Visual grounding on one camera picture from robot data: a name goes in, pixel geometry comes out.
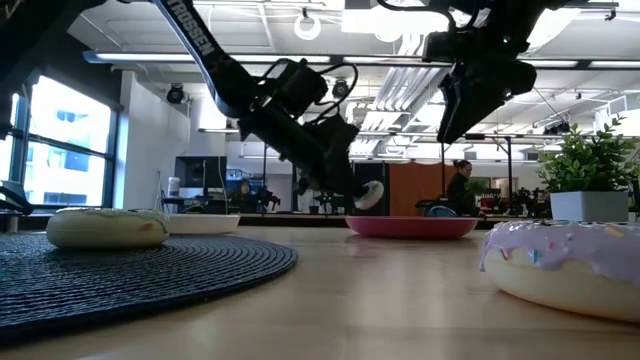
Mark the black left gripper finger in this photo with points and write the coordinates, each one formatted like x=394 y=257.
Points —
x=342 y=185
x=354 y=167

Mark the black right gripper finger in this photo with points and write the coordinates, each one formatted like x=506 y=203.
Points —
x=454 y=117
x=480 y=105

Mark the large purple icing donut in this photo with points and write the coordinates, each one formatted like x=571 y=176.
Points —
x=565 y=280

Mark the large green icing donut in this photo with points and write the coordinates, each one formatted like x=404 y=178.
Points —
x=105 y=232

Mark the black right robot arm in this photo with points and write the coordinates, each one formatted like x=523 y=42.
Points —
x=500 y=15

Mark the black background robot arm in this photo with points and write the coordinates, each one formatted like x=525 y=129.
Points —
x=267 y=197
x=330 y=204

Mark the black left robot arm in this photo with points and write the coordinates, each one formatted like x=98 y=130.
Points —
x=197 y=42

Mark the black curtain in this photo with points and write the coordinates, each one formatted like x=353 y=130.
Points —
x=377 y=172

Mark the seated person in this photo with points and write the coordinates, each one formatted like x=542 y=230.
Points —
x=243 y=190

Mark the standing person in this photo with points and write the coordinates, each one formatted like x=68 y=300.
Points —
x=457 y=190

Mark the black ceiling spotlight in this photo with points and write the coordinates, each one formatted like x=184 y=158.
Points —
x=175 y=94
x=340 y=90

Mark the pinkish red round plate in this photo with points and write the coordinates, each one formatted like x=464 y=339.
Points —
x=410 y=227

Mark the black monitor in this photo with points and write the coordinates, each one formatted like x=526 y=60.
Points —
x=200 y=172

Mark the blue rimmed chair back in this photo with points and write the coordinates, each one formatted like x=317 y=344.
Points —
x=442 y=211

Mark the white round plate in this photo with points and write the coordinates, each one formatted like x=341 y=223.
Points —
x=205 y=225

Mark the white cylinder container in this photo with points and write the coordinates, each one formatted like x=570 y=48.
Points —
x=173 y=187

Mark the green plant in white pot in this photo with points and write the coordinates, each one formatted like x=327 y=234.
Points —
x=590 y=205

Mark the long ceiling light bar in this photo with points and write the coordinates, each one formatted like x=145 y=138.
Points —
x=140 y=57

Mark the dark round woven mat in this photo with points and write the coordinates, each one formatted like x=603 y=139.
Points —
x=150 y=270

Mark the large window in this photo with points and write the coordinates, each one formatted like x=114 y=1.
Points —
x=65 y=175

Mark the black angular desk object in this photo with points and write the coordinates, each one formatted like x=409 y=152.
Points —
x=14 y=200

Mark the black background rig frame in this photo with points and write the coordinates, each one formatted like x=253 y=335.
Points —
x=264 y=170

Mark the orange partition wall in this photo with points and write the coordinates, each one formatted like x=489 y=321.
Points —
x=410 y=185

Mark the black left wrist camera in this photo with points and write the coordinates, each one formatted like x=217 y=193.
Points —
x=300 y=85

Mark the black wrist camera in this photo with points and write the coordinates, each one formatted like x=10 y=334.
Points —
x=440 y=47
x=300 y=85

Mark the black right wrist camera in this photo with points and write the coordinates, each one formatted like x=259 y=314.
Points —
x=440 y=47

